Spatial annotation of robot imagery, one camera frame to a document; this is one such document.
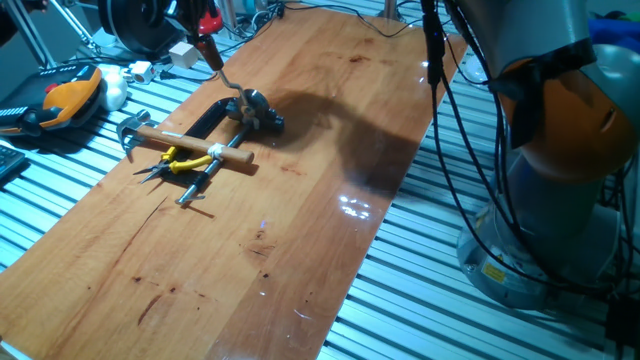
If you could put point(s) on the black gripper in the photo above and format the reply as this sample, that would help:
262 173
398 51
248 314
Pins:
192 12

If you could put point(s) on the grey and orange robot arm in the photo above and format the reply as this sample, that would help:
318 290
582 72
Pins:
550 150

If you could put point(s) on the red round object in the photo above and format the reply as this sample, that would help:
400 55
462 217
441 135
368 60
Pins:
212 22

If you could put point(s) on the light wooden cube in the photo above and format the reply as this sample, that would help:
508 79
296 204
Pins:
184 55

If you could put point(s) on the black round disc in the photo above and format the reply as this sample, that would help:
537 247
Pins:
135 25

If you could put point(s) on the white plug adapter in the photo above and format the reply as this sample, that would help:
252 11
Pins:
141 72

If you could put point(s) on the black C-clamp with steel screw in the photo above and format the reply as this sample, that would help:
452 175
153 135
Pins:
205 122

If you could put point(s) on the white rounded plastic object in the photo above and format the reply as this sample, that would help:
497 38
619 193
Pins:
114 90

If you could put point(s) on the white tape strip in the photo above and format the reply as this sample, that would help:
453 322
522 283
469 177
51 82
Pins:
216 150

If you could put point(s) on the orange and black teach pendant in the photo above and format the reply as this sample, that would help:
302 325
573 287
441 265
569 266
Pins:
65 100

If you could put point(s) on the glossy wooden board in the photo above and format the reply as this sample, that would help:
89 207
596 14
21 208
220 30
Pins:
200 260

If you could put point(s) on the black keyboard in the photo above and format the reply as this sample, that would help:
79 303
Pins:
9 162

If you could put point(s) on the blue plastic bag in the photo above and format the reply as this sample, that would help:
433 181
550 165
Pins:
612 30

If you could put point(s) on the long aluminium frame bar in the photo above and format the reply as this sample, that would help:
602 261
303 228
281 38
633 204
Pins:
30 35

